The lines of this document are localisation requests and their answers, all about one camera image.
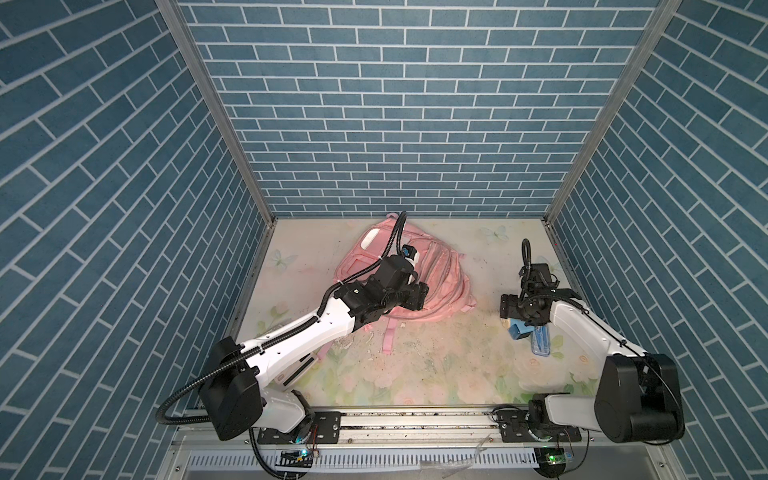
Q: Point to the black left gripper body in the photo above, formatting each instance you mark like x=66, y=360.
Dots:
x=411, y=296

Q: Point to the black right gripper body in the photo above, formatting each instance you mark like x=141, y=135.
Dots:
x=518, y=307

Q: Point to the pink student backpack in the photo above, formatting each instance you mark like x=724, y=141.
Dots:
x=438, y=266

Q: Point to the white pink calculator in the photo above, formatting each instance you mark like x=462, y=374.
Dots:
x=295, y=371

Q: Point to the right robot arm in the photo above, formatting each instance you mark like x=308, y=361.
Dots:
x=638, y=395

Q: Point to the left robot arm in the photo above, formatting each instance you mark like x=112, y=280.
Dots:
x=240, y=397

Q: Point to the blue box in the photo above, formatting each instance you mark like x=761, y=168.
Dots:
x=519, y=330

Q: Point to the blue pencil case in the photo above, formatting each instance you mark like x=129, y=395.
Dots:
x=540, y=341

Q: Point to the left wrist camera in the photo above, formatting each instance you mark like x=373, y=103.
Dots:
x=409, y=252

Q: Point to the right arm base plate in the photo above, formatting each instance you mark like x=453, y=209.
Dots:
x=516, y=425

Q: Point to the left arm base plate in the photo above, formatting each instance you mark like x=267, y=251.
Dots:
x=321, y=427

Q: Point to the aluminium front rail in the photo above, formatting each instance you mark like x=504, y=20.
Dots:
x=470, y=442

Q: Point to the right corner aluminium post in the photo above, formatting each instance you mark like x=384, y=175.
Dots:
x=656, y=26

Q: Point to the corner aluminium post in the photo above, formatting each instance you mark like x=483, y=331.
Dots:
x=656, y=26
x=173, y=17

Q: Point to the left corner aluminium post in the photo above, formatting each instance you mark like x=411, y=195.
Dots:
x=173, y=17

